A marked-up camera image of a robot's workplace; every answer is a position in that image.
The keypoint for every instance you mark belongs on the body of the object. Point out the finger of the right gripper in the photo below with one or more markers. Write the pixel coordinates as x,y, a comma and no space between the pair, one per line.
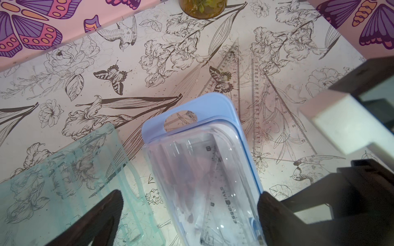
344,229

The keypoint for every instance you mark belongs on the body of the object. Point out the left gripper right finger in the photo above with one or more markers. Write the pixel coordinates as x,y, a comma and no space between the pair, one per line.
280,226

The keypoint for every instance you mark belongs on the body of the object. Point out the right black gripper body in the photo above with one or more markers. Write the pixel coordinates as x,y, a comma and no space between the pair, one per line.
371,188

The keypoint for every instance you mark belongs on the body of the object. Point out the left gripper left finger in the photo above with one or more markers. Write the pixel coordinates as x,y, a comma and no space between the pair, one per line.
98,227

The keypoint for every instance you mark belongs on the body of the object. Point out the green transparent ruler set pouch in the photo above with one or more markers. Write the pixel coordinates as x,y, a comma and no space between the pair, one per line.
45,199

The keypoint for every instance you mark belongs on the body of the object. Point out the clear plastic ruler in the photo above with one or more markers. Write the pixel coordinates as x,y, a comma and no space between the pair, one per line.
278,133

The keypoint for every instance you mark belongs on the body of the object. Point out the blue plastic geometry case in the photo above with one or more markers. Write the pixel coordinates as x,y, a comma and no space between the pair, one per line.
202,165

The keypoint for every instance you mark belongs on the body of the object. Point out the clear triangle set square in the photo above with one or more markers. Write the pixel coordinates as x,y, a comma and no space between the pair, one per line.
225,76

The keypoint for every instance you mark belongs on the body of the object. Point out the potted green leafy plant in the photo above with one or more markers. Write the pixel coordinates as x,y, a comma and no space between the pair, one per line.
203,9

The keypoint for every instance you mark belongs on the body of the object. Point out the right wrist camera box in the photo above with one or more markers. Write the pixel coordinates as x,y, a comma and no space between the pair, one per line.
358,110

